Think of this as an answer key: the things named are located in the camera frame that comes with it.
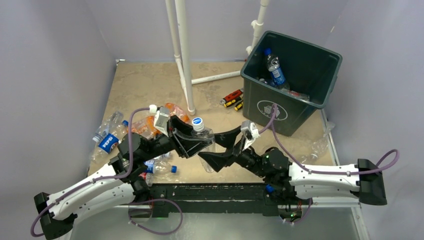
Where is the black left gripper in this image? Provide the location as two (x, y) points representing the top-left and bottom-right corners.
(140, 115), (212, 162)

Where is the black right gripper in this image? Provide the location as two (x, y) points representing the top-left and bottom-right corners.
(198, 126), (268, 178)

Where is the clear pocari sweat bottle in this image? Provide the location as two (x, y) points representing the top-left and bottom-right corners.
(191, 117), (216, 152)

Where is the small pepsi bottle blue cap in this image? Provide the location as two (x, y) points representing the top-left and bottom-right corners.
(263, 48), (290, 91)

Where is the water bottle lake picture label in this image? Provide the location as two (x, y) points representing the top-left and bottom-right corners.
(287, 90), (310, 102)

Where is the crushed bottle purple label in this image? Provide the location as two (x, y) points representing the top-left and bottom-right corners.
(153, 152), (172, 161)

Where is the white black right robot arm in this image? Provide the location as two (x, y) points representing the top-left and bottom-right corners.
(198, 123), (387, 206)

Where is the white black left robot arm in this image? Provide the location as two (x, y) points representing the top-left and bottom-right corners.
(30, 116), (214, 240)

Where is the dark green trash bin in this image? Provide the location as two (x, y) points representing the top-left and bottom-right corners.
(240, 30), (343, 137)

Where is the water bottle blue label cap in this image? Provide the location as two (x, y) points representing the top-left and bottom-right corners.
(144, 159), (177, 175)

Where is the yellow black screwdriver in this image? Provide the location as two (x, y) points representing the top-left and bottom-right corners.
(234, 100), (244, 111)
(224, 96), (243, 108)

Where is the small bottle red white label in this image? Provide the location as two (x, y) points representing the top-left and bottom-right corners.
(139, 172), (155, 187)

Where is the clear crushed bottle blue label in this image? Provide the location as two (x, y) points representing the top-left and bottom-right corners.
(92, 110), (129, 143)

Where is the large pepsi bottle blue label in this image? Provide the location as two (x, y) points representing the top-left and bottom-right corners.
(89, 133), (120, 163)

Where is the blue label bottle near base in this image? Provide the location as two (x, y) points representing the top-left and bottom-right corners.
(296, 138), (328, 165)

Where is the white camera right wrist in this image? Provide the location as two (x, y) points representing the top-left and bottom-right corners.
(240, 120), (260, 151)

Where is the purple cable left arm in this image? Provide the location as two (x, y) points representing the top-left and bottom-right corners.
(30, 106), (184, 240)

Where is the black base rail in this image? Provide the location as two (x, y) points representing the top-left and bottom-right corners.
(147, 182), (310, 218)

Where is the white pvc pipe frame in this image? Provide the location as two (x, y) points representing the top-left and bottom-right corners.
(164, 0), (271, 116)

